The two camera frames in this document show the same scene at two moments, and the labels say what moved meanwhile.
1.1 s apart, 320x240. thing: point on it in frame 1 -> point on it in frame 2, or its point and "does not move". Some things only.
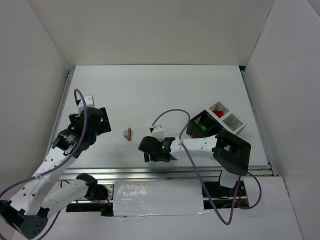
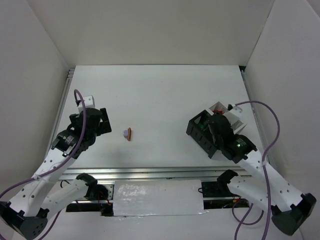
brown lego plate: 129,134 does not move
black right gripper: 146,153 -> 200,136
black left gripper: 104,120 does not move
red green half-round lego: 218,113 does not move
